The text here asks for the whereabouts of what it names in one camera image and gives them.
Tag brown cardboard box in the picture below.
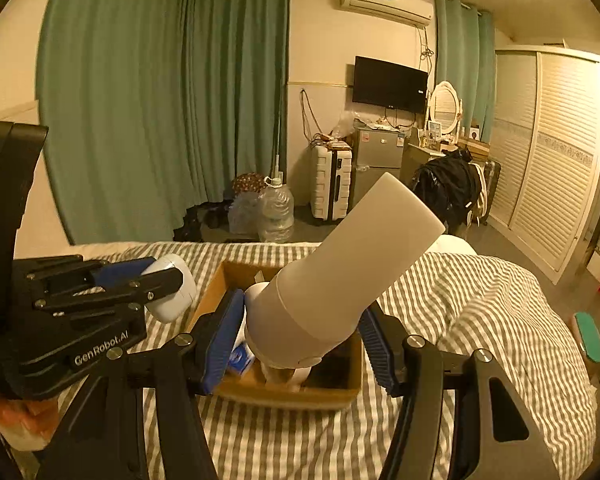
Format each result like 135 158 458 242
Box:
182 260 369 412

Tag white bed sheet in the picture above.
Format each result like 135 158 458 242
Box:
432 234 481 257

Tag white plastic bottle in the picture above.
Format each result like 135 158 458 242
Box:
243 172 446 394

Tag clear plastic bag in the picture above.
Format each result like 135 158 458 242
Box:
332 112 364 144

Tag black bag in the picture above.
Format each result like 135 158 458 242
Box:
172 202 234 244

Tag silver suitcase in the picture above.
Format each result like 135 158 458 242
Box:
472 157 502 227

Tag thin white pole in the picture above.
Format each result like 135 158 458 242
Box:
274 110 284 181

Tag white suitcase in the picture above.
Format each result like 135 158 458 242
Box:
307 142 354 222

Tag white air conditioner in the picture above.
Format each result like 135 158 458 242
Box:
339 0 435 28

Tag green curtain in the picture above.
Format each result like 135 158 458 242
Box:
182 0 292 212
435 0 497 144
35 0 196 247

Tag silver small fridge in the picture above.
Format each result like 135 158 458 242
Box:
349 127 407 212

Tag black wall television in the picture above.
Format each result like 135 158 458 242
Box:
352 56 429 113

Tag oval white vanity mirror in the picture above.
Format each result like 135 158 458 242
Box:
426 81 465 137

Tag orange white packet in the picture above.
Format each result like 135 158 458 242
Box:
0 392 62 454

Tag green oval stool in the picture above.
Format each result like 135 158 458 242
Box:
574 311 600 362

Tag wall cables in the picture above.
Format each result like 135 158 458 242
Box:
299 89 332 144

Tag brown patterned bag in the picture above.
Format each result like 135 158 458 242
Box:
230 172 269 196

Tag white rounded case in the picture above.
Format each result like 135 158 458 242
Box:
140 254 198 323

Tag white louvered wardrobe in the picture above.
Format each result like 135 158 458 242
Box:
487 45 600 287

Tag blue white tissue pack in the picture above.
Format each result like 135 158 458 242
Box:
227 330 257 379

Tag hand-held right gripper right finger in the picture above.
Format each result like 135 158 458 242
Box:
357 307 564 480

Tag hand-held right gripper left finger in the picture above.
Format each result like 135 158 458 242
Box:
55 289 247 480

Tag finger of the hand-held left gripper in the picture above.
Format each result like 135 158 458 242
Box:
27 256 157 296
32 267 184 317

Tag clear empty water bottle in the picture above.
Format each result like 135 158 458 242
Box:
227 192 261 235

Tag cream dressing table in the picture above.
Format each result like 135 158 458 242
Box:
402 130 492 197

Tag large clear water jug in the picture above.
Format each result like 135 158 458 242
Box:
256 176 296 244

